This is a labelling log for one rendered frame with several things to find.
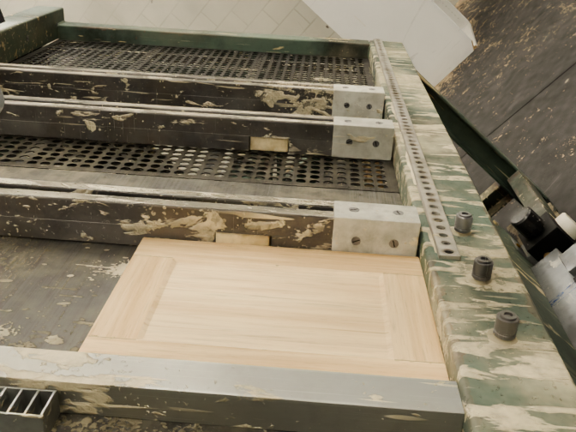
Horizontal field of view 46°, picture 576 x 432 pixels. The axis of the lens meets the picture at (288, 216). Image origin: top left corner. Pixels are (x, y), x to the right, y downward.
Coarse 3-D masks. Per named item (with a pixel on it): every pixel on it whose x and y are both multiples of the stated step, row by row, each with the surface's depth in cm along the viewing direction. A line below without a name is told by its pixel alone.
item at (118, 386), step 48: (0, 384) 67; (48, 384) 67; (96, 384) 67; (144, 384) 67; (192, 384) 67; (240, 384) 68; (288, 384) 68; (336, 384) 68; (384, 384) 69; (432, 384) 69
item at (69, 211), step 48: (0, 192) 100; (48, 192) 100; (96, 192) 103; (144, 192) 102; (192, 192) 103; (96, 240) 102; (192, 240) 101; (288, 240) 100; (336, 240) 99; (384, 240) 99
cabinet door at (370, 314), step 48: (144, 240) 100; (144, 288) 87; (192, 288) 89; (240, 288) 89; (288, 288) 90; (336, 288) 90; (384, 288) 90; (96, 336) 77; (144, 336) 78; (192, 336) 79; (240, 336) 79; (288, 336) 80; (336, 336) 80; (384, 336) 81; (432, 336) 81
